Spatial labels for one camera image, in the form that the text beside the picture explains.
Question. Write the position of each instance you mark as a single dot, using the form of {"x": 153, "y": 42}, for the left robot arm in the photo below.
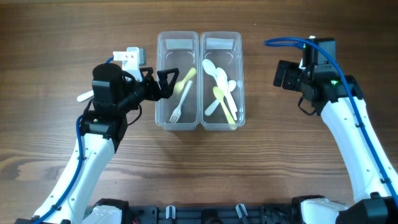
{"x": 99, "y": 132}

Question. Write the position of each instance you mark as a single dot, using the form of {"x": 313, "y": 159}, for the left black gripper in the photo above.
{"x": 166, "y": 89}

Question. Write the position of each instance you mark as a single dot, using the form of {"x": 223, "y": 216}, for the yellow plastic spoon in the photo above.
{"x": 219, "y": 95}

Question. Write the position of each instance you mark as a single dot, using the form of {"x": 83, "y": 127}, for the right clear plastic container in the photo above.
{"x": 225, "y": 50}

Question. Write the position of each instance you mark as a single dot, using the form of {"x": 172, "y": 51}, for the thick white plastic fork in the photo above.
{"x": 85, "y": 96}

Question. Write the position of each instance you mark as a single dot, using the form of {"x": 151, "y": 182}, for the yellow plastic fork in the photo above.
{"x": 180, "y": 84}

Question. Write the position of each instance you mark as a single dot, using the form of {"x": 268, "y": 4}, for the clear plastic container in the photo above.
{"x": 179, "y": 49}
{"x": 225, "y": 50}

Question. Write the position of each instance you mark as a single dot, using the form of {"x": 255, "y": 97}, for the thick white plastic spoon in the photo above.
{"x": 210, "y": 109}

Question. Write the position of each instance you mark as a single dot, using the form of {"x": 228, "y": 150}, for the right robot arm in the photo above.
{"x": 340, "y": 103}

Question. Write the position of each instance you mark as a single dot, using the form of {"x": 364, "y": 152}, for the left clear plastic container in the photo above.
{"x": 179, "y": 49}

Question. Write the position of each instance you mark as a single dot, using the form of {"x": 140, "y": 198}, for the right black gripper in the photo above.
{"x": 291, "y": 68}

